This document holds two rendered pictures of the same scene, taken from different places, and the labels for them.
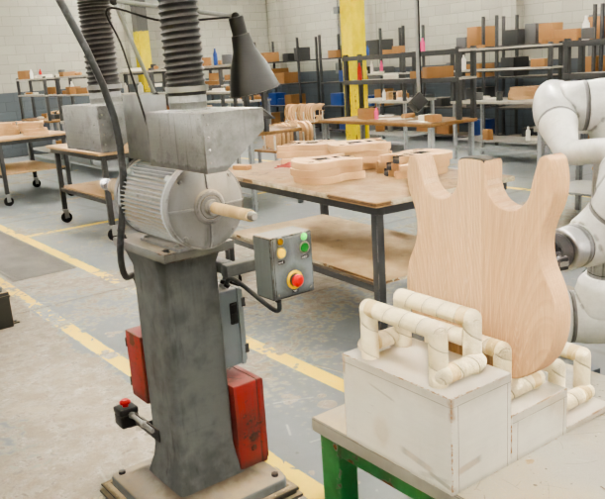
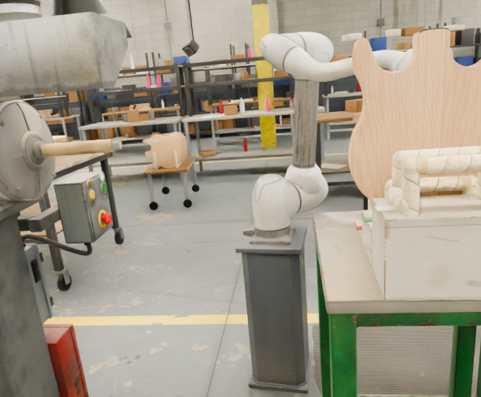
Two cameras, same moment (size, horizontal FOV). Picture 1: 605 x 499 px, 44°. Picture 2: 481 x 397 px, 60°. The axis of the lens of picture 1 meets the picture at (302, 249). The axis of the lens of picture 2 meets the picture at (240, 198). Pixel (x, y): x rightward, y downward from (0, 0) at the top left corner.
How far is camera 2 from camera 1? 1.19 m
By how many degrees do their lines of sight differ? 44
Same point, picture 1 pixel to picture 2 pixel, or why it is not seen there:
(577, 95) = (298, 40)
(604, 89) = (309, 37)
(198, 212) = (27, 157)
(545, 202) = not seen: outside the picture
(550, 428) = not seen: hidden behind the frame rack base
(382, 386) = (445, 233)
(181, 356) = (6, 332)
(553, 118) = (298, 53)
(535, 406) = not seen: outside the picture
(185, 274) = not seen: outside the picture
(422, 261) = (371, 134)
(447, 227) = (402, 96)
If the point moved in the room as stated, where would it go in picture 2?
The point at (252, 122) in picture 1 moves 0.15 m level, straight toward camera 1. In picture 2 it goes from (121, 35) to (164, 26)
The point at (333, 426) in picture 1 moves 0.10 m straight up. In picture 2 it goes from (357, 298) to (357, 254)
